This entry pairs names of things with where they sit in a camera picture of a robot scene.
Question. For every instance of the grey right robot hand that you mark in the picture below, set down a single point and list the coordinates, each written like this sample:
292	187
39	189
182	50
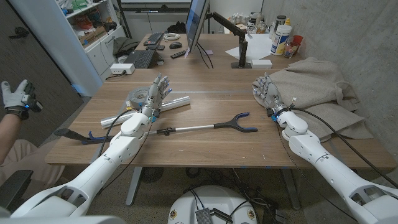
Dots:
270	93

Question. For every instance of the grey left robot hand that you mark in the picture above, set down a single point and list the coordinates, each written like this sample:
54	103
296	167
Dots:
154	98

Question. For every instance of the person's gloved hand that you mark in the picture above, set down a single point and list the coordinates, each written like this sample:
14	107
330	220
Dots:
14	98

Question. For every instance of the beige coat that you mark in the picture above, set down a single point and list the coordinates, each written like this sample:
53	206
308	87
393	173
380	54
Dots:
311	81

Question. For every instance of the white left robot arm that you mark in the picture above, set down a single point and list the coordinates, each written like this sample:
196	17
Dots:
121	149

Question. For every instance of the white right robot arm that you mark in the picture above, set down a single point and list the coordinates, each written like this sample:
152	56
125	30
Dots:
326	165

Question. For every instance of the black and blue reacher stick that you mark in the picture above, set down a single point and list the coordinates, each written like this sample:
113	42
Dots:
199	127

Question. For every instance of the silver metal tube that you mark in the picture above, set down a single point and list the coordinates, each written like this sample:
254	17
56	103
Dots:
177	102

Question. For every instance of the flat white box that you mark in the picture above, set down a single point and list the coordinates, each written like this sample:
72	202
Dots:
261	63

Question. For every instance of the large black keyboard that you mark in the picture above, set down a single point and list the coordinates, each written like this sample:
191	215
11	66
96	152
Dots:
141	58

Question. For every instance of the white power box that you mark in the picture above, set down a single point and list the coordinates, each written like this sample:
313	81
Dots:
122	68

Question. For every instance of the clear drinking glass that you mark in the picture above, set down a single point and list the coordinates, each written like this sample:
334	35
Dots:
290	51

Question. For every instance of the white paper sheet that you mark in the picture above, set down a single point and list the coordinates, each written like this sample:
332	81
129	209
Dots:
258	46

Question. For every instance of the black remote control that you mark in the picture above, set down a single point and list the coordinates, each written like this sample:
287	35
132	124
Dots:
178	54

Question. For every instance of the black phone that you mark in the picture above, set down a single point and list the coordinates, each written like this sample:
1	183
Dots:
155	47

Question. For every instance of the white wipes canister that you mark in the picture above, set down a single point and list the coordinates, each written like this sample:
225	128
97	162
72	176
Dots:
280	40

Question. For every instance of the pale note on monitor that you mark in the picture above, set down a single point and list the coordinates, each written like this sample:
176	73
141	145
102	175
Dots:
186	53

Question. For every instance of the black computer mouse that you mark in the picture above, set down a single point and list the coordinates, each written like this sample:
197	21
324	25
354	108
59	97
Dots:
175	45

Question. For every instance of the small black keyboard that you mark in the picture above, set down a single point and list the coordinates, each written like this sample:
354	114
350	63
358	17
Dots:
153	38

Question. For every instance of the red packet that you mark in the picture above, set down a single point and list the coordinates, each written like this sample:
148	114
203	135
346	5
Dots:
298	40

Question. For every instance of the olive green jacket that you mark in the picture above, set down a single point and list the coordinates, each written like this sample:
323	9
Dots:
124	45

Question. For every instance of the purple sticky note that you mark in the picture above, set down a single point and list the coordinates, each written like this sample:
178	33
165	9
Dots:
208	52

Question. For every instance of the white shelf cabinet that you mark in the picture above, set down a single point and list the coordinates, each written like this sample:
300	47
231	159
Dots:
56	40

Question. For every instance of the person's beige trouser leg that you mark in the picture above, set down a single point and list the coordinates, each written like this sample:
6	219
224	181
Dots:
34	168

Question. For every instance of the black bag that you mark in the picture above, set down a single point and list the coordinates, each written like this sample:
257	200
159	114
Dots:
177	28

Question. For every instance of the black round fan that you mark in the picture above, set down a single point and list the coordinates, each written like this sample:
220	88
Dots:
151	174

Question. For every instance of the computer monitor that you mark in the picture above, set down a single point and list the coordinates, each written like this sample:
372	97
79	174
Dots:
196	21

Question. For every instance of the cardboard box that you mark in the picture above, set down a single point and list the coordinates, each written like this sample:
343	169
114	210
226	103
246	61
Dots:
93	35

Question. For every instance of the black chair armrest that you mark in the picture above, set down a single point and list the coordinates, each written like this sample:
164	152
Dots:
15	186

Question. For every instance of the grey table leg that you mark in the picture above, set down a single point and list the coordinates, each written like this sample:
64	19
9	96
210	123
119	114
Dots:
133	186
290	189

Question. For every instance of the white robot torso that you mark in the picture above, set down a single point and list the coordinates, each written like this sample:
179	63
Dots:
214	202

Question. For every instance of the grey duct tape roll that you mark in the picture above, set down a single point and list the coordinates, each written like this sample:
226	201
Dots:
135	98

